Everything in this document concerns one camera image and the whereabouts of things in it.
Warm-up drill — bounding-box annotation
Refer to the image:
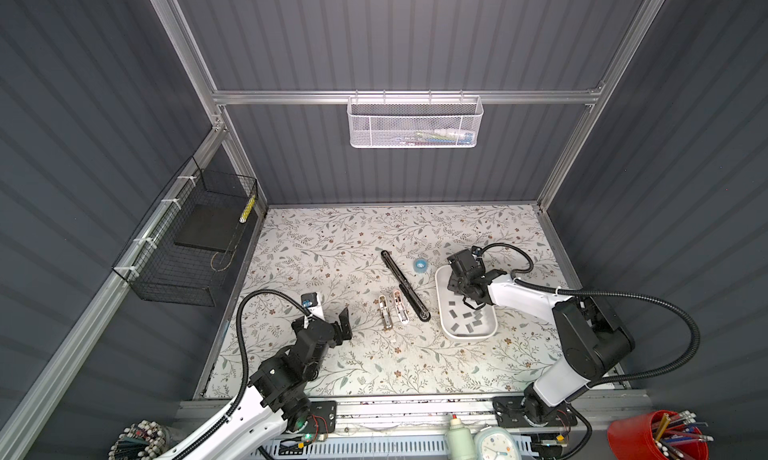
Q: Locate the yellow marker pen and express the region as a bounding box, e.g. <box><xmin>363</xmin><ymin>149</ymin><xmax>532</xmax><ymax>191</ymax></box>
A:
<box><xmin>239</xmin><ymin>195</ymin><xmax>256</xmax><ymax>224</ymax></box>

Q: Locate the floral table mat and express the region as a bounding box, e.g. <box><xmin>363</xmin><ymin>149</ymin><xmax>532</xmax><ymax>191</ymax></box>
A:
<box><xmin>203</xmin><ymin>205</ymin><xmax>564</xmax><ymax>399</ymax></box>

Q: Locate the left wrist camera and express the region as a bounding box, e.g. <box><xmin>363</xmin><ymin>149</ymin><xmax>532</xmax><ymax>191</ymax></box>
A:
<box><xmin>300</xmin><ymin>292</ymin><xmax>324</xmax><ymax>320</ymax></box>

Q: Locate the green glue bottle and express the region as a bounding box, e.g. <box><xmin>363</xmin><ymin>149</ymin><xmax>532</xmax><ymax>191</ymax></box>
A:
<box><xmin>445</xmin><ymin>414</ymin><xmax>476</xmax><ymax>460</ymax></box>

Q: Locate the mint alarm clock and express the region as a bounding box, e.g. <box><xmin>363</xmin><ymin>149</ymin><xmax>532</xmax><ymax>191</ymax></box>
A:
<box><xmin>474</xmin><ymin>427</ymin><xmax>522</xmax><ymax>460</ymax></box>

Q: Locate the pink staple box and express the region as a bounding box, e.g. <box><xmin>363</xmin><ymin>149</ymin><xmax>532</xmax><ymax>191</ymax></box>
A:
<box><xmin>392</xmin><ymin>290</ymin><xmax>409</xmax><ymax>325</ymax></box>

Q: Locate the black wire basket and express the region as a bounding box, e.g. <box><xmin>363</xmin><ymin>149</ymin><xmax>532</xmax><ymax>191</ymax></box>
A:
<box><xmin>113</xmin><ymin>161</ymin><xmax>259</xmax><ymax>307</ymax></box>

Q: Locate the white wire mesh basket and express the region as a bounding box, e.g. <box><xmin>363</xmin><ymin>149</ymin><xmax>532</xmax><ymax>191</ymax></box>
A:
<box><xmin>346</xmin><ymin>95</ymin><xmax>484</xmax><ymax>149</ymax></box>

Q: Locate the jar of coloured pencils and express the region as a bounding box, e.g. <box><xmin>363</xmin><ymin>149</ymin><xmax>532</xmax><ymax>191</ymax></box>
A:
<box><xmin>108</xmin><ymin>420</ymin><xmax>171</xmax><ymax>460</ymax></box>

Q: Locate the black stapler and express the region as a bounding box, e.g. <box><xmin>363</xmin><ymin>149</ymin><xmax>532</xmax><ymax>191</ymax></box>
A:
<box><xmin>380</xmin><ymin>250</ymin><xmax>431</xmax><ymax>322</ymax></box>

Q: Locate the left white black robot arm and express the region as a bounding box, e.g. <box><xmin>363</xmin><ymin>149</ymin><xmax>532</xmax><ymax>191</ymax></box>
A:
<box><xmin>161</xmin><ymin>289</ymin><xmax>352</xmax><ymax>459</ymax></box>

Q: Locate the white plastic tray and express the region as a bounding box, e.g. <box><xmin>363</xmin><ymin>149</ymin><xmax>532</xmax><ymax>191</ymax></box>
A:
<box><xmin>434</xmin><ymin>265</ymin><xmax>498</xmax><ymax>342</ymax></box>

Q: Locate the blue tape roll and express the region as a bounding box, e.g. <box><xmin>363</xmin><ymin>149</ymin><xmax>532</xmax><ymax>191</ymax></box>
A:
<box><xmin>413</xmin><ymin>258</ymin><xmax>429</xmax><ymax>274</ymax></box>

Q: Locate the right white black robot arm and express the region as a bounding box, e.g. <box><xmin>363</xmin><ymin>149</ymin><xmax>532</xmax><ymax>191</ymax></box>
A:
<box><xmin>447</xmin><ymin>242</ymin><xmax>701</xmax><ymax>427</ymax></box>

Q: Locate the beige staple box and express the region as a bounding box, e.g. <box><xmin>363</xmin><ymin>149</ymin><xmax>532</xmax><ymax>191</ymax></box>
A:
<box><xmin>378</xmin><ymin>295</ymin><xmax>394</xmax><ymax>331</ymax></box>

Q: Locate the red pencil cup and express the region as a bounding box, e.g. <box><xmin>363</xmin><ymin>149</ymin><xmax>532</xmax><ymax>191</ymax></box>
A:
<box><xmin>606</xmin><ymin>410</ymin><xmax>714</xmax><ymax>460</ymax></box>

